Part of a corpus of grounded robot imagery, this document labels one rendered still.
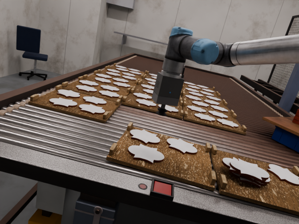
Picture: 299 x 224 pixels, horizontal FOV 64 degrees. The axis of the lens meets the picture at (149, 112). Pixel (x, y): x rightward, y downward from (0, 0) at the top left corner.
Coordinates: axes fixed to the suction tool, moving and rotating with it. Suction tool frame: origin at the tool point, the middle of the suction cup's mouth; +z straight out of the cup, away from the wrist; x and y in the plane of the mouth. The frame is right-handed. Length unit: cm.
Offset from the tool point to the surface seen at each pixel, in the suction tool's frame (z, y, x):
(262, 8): -141, -376, -453
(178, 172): 18.3, -7.9, 11.3
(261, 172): 13.0, -39.8, 17.0
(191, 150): 17.2, -20.6, -4.2
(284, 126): 8, -93, -26
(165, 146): 18.3, -9.2, -8.1
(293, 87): -7, -185, -114
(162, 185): 18.9, 0.8, 18.5
